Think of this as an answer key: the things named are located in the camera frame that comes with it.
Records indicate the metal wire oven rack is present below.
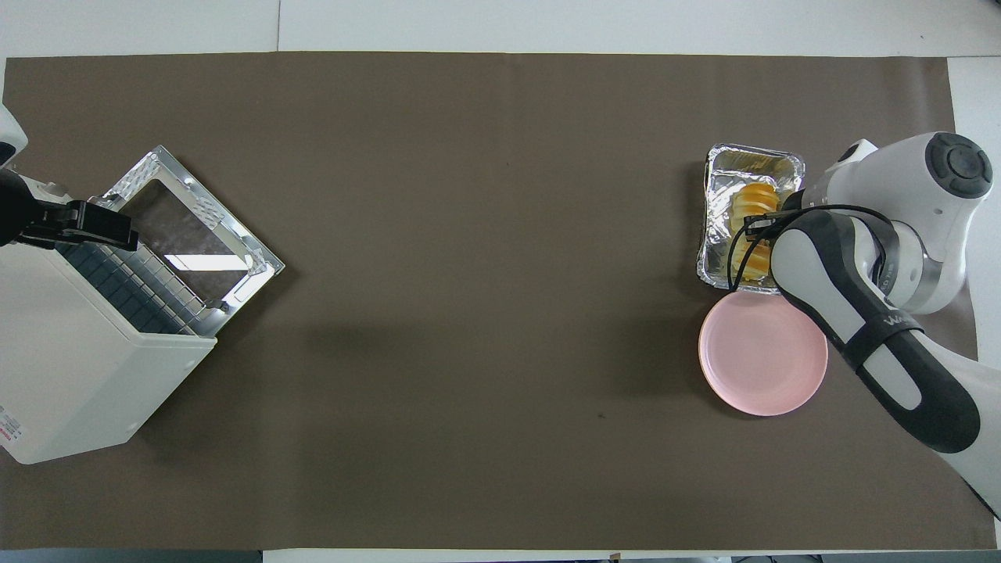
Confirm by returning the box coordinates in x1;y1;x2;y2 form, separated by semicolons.
56;238;229;335

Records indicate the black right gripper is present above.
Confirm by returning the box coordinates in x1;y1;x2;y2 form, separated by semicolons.
741;210;787;235

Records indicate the cream toaster oven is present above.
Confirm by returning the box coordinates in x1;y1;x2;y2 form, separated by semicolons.
0;235;218;465

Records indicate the sliced golden bread loaf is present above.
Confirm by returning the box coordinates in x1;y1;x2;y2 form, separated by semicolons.
731;182;783;284

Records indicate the brown table mat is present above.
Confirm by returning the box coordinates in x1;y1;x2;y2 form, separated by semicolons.
0;51;998;550

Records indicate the silver glass oven door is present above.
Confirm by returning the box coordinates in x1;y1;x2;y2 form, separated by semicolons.
98;145;285;315

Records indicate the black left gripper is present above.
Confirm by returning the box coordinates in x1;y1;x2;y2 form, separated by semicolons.
0;168;139;251

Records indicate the pink round plate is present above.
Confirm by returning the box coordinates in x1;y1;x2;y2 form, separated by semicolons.
698;289;829;417

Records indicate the aluminium foil tray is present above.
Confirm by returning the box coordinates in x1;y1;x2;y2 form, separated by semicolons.
696;143;806;296

